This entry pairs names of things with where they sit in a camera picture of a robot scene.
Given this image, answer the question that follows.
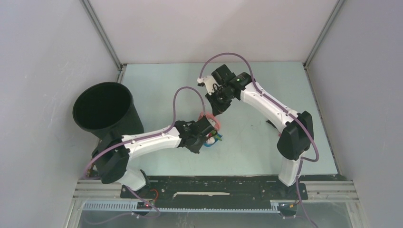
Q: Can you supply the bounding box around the pink hand brush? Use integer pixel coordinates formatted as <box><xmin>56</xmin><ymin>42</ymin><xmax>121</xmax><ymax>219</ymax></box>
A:
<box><xmin>198</xmin><ymin>112</ymin><xmax>221</xmax><ymax>131</ymax></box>

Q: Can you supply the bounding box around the blue dustpan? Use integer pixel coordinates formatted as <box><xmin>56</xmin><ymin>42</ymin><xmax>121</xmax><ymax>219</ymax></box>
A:
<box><xmin>203</xmin><ymin>133</ymin><xmax>222</xmax><ymax>147</ymax></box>

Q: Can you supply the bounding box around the black paper scrap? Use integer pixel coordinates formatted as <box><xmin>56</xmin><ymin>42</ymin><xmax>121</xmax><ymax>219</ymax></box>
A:
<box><xmin>266</xmin><ymin>120</ymin><xmax>278</xmax><ymax>129</ymax></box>

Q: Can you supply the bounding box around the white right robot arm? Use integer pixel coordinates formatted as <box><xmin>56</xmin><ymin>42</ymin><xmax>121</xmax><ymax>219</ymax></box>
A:
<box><xmin>197</xmin><ymin>65</ymin><xmax>314</xmax><ymax>199</ymax></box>

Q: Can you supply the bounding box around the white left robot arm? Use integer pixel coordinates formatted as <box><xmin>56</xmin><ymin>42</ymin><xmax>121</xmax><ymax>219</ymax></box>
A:
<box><xmin>92</xmin><ymin>115</ymin><xmax>221</xmax><ymax>198</ymax></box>

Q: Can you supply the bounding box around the white paper scrap lower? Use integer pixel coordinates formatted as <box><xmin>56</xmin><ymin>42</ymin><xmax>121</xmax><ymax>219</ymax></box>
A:
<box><xmin>207</xmin><ymin>134</ymin><xmax>221</xmax><ymax>144</ymax></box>

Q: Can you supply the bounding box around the black plastic bin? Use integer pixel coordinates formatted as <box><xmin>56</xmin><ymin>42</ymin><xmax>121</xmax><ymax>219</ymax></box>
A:
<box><xmin>72</xmin><ymin>82</ymin><xmax>144</xmax><ymax>140</ymax></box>

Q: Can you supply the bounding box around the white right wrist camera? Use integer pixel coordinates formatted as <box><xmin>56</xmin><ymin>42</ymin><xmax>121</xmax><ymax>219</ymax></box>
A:
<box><xmin>197</xmin><ymin>76</ymin><xmax>219</xmax><ymax>95</ymax></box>

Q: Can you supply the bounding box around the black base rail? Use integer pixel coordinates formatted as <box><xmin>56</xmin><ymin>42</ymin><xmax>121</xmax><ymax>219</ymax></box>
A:
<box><xmin>139</xmin><ymin>175</ymin><xmax>308</xmax><ymax>210</ymax></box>

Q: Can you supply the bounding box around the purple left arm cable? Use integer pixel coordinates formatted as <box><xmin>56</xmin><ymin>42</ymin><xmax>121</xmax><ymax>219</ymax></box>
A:
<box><xmin>83</xmin><ymin>86</ymin><xmax>207</xmax><ymax>219</ymax></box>

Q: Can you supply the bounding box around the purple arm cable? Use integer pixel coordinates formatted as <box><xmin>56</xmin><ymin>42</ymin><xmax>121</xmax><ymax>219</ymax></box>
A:
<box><xmin>83</xmin><ymin>86</ymin><xmax>207</xmax><ymax>219</ymax></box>
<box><xmin>200</xmin><ymin>52</ymin><xmax>320</xmax><ymax>228</ymax></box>

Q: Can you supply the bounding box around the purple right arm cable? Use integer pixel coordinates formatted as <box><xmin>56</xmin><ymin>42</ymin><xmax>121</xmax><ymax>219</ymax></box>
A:
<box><xmin>200</xmin><ymin>52</ymin><xmax>320</xmax><ymax>228</ymax></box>

